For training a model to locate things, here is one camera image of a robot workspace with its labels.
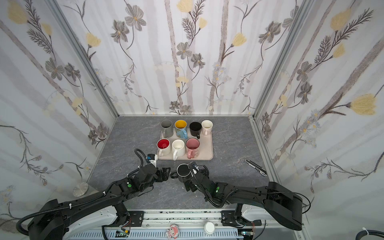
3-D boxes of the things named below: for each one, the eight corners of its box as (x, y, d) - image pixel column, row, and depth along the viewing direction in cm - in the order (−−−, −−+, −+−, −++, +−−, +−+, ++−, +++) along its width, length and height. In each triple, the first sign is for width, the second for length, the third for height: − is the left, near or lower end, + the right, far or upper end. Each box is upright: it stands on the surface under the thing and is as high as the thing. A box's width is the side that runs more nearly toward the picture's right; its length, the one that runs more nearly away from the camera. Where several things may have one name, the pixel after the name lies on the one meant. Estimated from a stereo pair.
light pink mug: (201, 141, 107) (202, 132, 99) (201, 128, 115) (202, 119, 107) (212, 141, 108) (214, 132, 99) (211, 128, 115) (212, 119, 107)
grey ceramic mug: (161, 140, 107) (159, 130, 98) (163, 129, 114) (161, 119, 105) (172, 140, 107) (170, 130, 98) (173, 129, 114) (172, 119, 105)
